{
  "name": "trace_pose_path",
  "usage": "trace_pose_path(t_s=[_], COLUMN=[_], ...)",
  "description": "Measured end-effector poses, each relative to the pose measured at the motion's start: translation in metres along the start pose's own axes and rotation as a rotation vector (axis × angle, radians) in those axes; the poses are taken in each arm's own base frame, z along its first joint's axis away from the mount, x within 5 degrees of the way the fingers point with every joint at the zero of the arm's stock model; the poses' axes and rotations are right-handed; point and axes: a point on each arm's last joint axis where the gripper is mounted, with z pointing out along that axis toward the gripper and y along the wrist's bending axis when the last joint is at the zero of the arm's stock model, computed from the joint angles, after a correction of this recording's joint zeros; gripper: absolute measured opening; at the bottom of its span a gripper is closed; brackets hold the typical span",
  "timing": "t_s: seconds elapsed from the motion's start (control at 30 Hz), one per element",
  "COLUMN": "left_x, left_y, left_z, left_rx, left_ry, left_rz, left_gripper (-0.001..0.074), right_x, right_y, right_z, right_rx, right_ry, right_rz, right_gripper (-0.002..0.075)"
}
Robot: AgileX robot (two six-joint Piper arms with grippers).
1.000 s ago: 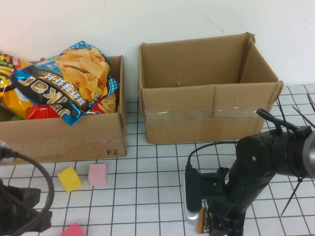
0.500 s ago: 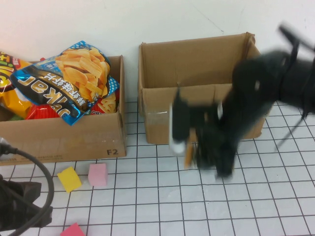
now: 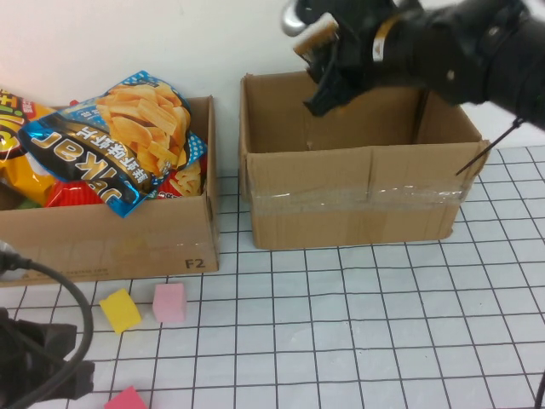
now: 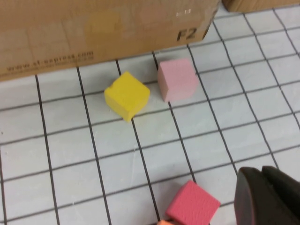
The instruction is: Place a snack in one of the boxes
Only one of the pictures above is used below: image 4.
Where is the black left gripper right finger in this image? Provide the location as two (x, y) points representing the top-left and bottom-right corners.
(262, 165), (300, 225)

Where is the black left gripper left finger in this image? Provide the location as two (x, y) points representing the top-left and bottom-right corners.
(234, 166), (293, 225)

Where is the dark pink foam cube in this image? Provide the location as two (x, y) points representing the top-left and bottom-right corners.
(165, 180), (221, 225)

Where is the light pink foam cube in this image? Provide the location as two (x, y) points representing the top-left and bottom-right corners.
(157, 58), (197, 103)

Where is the yellow foam cube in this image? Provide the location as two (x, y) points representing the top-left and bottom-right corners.
(104, 71), (150, 122)

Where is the large taped cardboard box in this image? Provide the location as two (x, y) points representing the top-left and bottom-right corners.
(221, 0), (300, 13)

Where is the cardboard box with F2 print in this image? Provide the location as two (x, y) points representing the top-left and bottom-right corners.
(0, 0), (222, 82)

